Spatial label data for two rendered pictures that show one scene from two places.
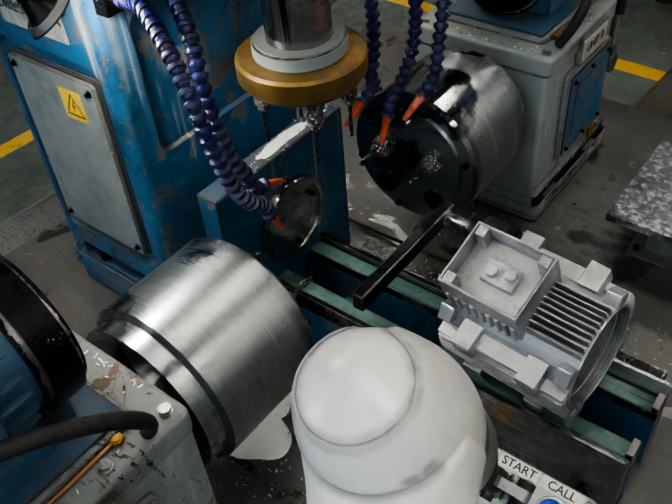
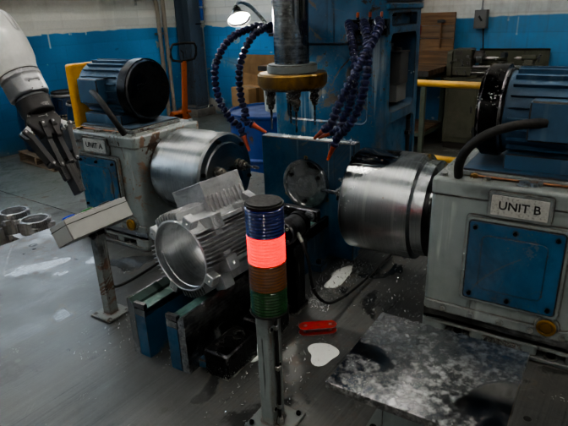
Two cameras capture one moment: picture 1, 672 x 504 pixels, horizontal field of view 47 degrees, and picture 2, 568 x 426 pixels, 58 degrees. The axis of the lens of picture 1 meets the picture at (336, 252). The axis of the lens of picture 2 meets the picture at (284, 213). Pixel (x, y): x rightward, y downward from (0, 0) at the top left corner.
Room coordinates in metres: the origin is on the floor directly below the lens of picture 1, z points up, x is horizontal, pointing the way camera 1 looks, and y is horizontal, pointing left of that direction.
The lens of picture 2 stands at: (0.73, -1.33, 1.48)
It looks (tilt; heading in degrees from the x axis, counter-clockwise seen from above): 21 degrees down; 82
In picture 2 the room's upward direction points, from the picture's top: 2 degrees counter-clockwise
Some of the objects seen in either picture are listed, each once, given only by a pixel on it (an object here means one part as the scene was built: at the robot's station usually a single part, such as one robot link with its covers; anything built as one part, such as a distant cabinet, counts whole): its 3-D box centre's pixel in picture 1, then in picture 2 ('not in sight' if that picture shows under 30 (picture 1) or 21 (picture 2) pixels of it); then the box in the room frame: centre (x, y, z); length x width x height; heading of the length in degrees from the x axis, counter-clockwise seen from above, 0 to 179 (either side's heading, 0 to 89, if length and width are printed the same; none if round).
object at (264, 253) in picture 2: not in sight; (265, 246); (0.80, -0.61, 1.14); 0.06 x 0.06 x 0.04
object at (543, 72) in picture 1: (515, 85); (521, 245); (1.38, -0.40, 0.99); 0.35 x 0.31 x 0.37; 139
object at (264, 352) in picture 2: not in sight; (270, 320); (0.80, -0.61, 1.01); 0.08 x 0.08 x 0.42; 49
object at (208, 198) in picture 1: (269, 223); (315, 192); (1.03, 0.11, 0.97); 0.30 x 0.11 x 0.34; 139
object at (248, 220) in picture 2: not in sight; (264, 219); (0.80, -0.61, 1.19); 0.06 x 0.06 x 0.04
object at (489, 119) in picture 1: (449, 125); (405, 204); (1.18, -0.23, 1.04); 0.41 x 0.25 x 0.25; 139
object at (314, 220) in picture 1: (295, 217); (304, 184); (0.99, 0.06, 1.01); 0.15 x 0.02 x 0.15; 139
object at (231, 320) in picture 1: (176, 373); (189, 169); (0.66, 0.22, 1.04); 0.37 x 0.25 x 0.25; 139
